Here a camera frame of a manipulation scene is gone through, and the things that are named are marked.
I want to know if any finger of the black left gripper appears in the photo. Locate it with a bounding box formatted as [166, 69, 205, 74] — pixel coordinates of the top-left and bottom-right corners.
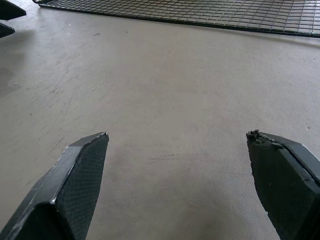
[0, 0, 27, 21]
[0, 22, 16, 39]

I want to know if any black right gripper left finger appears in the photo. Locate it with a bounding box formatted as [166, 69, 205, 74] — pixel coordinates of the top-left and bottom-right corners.
[0, 131, 110, 240]

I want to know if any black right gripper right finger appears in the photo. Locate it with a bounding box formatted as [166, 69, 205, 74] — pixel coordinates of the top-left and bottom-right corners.
[245, 129, 320, 240]

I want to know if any dark wire mesh rack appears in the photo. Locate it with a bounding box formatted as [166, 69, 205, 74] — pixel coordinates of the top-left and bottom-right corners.
[31, 0, 320, 38]

